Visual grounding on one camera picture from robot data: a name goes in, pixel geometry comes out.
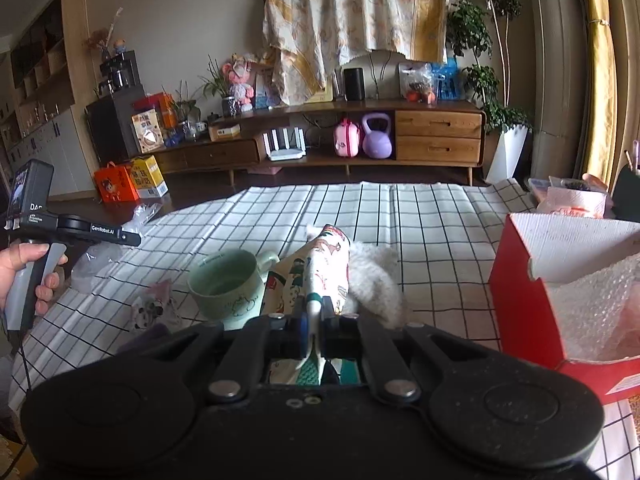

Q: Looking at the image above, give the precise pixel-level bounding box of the mint green ceramic mug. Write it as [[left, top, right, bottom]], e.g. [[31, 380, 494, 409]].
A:
[[188, 249, 280, 330]]

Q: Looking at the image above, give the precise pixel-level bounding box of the fluffy white cloth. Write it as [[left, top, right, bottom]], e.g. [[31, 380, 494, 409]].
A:
[[342, 240, 408, 328]]

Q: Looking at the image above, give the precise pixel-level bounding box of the panda print pouch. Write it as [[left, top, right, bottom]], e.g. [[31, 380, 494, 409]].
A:
[[131, 280, 182, 333]]

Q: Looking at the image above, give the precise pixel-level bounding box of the green orange tissue box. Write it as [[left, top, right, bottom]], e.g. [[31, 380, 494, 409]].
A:
[[612, 140, 640, 223]]

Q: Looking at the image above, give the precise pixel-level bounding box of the blue plastic bag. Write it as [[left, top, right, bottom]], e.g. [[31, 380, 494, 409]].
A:
[[431, 56, 461, 101]]

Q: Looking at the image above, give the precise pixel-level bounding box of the coffee maker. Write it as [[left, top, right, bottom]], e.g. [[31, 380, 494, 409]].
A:
[[98, 51, 142, 96]]

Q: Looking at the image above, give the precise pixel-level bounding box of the black cylindrical speaker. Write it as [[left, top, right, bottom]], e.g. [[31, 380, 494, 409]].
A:
[[342, 67, 366, 102]]

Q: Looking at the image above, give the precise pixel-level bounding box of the pink plush doll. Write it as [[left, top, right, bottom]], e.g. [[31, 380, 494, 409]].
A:
[[221, 54, 255, 113]]

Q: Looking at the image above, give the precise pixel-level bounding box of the pink tissue pack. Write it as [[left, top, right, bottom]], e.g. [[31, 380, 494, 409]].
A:
[[536, 177, 611, 219]]

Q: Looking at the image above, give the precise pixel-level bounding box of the black small fridge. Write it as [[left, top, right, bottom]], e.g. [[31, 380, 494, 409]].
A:
[[86, 86, 144, 167]]

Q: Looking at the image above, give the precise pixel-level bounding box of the potted green tree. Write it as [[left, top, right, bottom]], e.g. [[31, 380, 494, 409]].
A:
[[446, 0, 532, 184]]

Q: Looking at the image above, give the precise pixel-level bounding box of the wooden TV console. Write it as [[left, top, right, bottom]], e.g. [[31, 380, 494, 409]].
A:
[[153, 99, 486, 181]]

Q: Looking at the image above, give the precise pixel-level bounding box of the bag of fruit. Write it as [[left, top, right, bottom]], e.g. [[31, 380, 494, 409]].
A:
[[398, 62, 437, 104]]

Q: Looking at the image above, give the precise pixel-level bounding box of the person's left hand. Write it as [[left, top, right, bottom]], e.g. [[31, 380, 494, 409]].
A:
[[1, 243, 68, 316]]

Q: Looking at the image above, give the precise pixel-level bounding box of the white wifi router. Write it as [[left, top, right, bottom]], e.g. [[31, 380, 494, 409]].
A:
[[262, 127, 307, 162]]

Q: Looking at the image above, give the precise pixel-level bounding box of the yellow curtain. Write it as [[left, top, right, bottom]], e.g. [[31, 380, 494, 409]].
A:
[[582, 0, 617, 184]]

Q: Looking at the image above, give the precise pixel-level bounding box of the yellow cardboard box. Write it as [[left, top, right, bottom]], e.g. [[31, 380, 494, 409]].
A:
[[130, 156, 168, 200]]

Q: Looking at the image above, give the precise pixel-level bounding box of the snack box on console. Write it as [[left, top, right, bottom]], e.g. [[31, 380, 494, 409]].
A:
[[131, 110, 164, 153]]

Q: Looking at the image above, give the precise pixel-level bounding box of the purple kettlebell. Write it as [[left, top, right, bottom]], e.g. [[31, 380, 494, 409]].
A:
[[361, 113, 393, 159]]

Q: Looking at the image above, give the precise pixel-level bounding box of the orange gift bag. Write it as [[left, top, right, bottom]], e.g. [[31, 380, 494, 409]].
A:
[[93, 162, 139, 204]]

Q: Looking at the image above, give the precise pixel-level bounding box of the red cardboard box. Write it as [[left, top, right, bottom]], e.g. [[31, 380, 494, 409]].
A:
[[489, 212, 639, 404]]

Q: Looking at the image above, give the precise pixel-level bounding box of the black white checkered tablecloth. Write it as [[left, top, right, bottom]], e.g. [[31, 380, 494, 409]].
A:
[[10, 181, 639, 479]]

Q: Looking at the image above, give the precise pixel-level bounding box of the floral cloth over TV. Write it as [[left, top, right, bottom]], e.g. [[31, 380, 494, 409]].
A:
[[262, 0, 446, 105]]

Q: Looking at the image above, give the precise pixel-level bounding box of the printed Christmas cloth bag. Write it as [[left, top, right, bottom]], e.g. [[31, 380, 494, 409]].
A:
[[262, 226, 359, 387]]

